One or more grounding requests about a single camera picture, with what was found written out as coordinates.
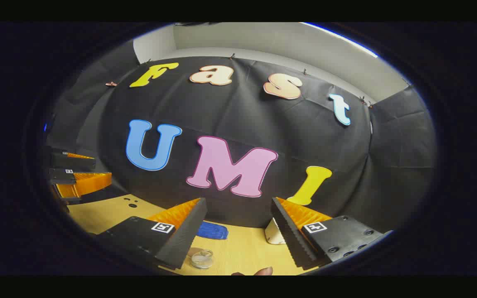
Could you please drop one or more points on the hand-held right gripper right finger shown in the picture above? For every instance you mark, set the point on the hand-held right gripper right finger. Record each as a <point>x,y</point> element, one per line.
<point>290,231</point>

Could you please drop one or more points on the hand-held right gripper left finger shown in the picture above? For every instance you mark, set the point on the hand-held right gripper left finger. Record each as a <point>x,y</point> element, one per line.
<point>182,238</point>

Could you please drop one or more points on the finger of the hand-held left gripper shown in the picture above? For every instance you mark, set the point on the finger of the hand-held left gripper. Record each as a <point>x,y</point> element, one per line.
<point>91,182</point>
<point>73,161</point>

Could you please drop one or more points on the clear plastic water bottle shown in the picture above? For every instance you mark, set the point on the clear plastic water bottle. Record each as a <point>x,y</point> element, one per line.
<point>202,259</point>

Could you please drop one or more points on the white toaster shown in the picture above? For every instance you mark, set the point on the white toaster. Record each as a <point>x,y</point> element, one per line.
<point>273,236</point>

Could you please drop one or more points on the blue towel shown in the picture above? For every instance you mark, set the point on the blue towel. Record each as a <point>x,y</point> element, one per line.
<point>213,231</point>

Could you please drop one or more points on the black backdrop cloth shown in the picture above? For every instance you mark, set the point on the black backdrop cloth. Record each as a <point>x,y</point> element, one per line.
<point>242,111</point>

